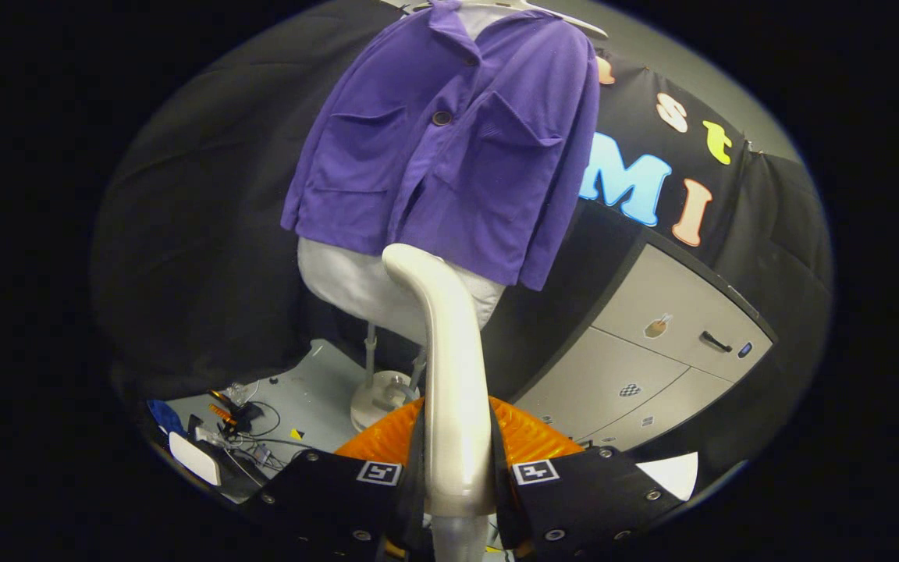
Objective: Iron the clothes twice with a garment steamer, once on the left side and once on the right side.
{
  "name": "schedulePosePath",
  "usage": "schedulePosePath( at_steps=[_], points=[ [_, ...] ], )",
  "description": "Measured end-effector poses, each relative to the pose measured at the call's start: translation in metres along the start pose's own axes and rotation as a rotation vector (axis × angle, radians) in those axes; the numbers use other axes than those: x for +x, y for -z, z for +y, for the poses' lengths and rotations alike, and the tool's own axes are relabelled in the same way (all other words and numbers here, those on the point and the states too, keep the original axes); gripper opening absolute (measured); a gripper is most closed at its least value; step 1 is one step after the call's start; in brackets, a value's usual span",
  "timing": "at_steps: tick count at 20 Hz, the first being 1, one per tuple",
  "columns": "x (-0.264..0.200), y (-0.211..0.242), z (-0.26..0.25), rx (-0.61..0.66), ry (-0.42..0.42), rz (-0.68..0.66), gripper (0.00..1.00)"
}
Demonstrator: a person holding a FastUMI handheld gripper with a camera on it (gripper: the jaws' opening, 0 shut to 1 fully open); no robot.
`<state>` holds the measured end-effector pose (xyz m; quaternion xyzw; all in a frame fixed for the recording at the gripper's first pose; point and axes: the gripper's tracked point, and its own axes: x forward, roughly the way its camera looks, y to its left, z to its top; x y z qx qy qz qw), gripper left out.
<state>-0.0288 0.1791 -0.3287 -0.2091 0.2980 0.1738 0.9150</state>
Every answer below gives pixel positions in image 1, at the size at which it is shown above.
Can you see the orange and black hand tool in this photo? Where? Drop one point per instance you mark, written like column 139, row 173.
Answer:
column 225, row 412

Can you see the white rectangular device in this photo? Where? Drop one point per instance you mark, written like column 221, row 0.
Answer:
column 196, row 460

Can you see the black backdrop cloth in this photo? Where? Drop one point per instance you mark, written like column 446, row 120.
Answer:
column 207, row 234

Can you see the small blue object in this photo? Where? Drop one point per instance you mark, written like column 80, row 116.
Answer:
column 162, row 416

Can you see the grey cabinet with dark top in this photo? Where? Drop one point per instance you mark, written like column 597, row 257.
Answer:
column 652, row 375

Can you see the white garment steamer head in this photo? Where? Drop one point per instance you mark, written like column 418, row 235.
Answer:
column 453, row 390

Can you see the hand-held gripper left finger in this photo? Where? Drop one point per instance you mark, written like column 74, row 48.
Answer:
column 325, row 499

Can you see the white clothes hanger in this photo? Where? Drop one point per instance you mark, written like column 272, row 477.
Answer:
column 574, row 23

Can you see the white paper sheet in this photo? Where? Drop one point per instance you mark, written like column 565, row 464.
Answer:
column 672, row 474

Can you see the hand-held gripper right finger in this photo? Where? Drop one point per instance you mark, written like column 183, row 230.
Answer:
column 598, row 499

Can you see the purple jacket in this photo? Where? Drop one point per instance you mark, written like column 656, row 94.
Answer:
column 434, row 179

